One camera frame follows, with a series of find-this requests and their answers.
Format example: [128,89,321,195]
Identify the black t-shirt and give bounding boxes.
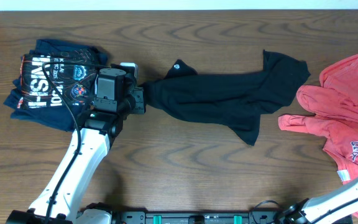
[142,51,310,146]

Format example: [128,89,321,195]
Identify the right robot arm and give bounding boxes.
[275,177,358,224]

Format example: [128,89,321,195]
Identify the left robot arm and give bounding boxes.
[6,62,145,224]

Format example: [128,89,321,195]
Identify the folded navy printed t-shirt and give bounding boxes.
[4,39,108,131]

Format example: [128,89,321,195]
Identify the red printed t-shirt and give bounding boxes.
[278,54,358,218]

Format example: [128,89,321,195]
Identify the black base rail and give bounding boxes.
[82,202,291,224]

